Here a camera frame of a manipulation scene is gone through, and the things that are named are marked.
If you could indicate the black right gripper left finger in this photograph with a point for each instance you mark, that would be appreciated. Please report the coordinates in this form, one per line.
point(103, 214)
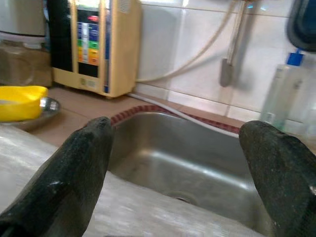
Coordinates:
point(61, 177)

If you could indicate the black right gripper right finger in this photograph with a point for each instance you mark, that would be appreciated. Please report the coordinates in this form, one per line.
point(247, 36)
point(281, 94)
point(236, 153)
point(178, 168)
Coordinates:
point(284, 177)

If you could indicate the small steel bowl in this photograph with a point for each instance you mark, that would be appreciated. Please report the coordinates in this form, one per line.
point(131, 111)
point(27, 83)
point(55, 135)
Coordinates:
point(50, 106)

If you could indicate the clear bottle blue cap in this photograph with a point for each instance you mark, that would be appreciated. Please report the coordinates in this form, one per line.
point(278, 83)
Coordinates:
point(279, 98)

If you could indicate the stainless steel sink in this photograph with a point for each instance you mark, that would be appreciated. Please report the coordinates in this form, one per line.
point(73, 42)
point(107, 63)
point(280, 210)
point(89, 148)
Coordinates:
point(185, 153)

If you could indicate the metal faucet pipe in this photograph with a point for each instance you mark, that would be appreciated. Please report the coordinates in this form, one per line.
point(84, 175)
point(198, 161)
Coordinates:
point(225, 74)

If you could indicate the blender jar with brown powder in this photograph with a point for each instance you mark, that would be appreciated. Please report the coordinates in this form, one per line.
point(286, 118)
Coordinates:
point(22, 64)

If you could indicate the beige water ionizer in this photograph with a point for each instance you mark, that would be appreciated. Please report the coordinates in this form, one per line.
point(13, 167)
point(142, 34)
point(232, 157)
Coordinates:
point(118, 49)

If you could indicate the dark blue hanging basin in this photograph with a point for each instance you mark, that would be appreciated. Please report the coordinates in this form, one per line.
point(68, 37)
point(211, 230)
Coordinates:
point(300, 24)

